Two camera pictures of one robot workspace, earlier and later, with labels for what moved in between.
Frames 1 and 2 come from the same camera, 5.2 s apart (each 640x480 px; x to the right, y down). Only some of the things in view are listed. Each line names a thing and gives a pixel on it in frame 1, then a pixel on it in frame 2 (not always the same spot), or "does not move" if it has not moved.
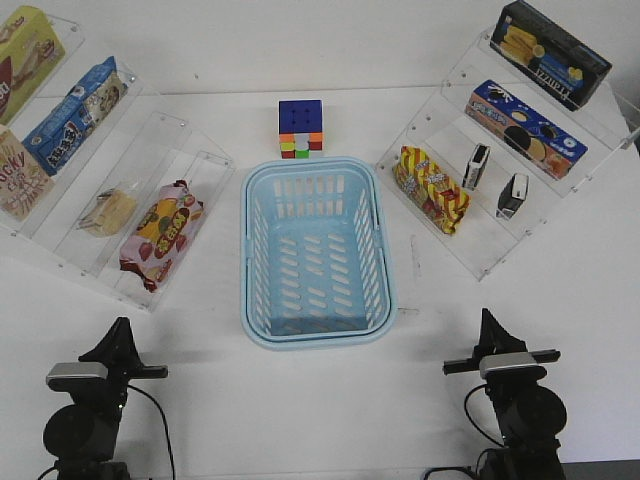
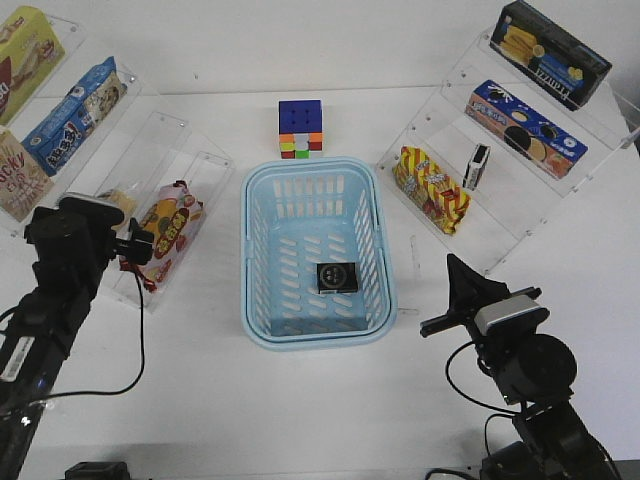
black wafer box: [547, 55] does not move
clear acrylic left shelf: [95, 168] does not move
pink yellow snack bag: [162, 234] does not move
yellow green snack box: [30, 50] does not move
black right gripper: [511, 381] to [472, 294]
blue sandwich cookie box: [502, 117] does not move
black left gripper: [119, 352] to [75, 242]
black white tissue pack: [512, 196] to [337, 278]
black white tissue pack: [475, 167] does not move
